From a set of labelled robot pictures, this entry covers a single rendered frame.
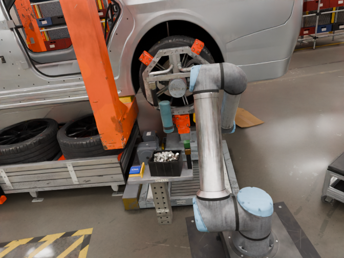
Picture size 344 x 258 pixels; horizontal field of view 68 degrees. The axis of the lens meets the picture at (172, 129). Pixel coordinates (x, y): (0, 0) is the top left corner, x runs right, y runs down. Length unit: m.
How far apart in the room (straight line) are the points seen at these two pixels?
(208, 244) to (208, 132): 0.64
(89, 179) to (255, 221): 1.52
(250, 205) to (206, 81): 0.55
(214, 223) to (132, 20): 1.63
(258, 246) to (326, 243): 0.76
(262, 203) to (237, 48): 1.37
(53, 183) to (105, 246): 0.78
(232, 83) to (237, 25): 1.08
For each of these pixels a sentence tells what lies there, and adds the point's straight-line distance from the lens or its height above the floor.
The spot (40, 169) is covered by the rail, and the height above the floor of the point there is 0.34.
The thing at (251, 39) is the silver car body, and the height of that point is 1.09.
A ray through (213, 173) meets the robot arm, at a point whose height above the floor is 0.78.
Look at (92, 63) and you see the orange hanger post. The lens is 1.75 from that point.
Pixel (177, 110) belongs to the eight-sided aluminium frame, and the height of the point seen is 0.62.
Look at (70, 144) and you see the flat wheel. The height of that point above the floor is 0.49.
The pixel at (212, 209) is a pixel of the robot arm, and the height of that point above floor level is 0.65.
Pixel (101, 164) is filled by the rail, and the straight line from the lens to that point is 2.20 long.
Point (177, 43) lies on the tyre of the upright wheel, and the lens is 2.10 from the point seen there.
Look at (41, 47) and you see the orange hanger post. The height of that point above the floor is 1.01.
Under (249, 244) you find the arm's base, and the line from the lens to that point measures 1.29.
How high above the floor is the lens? 1.47
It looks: 27 degrees down
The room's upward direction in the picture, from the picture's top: 9 degrees counter-clockwise
